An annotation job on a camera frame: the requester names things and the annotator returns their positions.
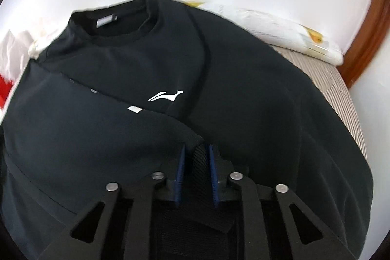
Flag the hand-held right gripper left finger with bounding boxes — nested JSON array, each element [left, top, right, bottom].
[[30, 145, 188, 260]]

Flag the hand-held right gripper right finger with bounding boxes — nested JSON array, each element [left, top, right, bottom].
[[207, 144, 358, 260]]

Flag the black t-shirt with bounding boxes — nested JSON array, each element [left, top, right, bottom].
[[0, 0, 378, 260]]

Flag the striped bed sheet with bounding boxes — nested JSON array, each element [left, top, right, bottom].
[[271, 45, 368, 163]]

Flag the white pillow with yellow print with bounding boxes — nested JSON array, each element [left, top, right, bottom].
[[186, 0, 345, 66]]

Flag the red shopping bag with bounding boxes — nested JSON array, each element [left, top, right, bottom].
[[0, 74, 17, 112]]

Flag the white plastic bag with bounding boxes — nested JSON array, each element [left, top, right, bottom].
[[0, 29, 39, 81]]

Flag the brown wooden bed frame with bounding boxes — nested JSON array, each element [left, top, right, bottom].
[[338, 0, 390, 90]]

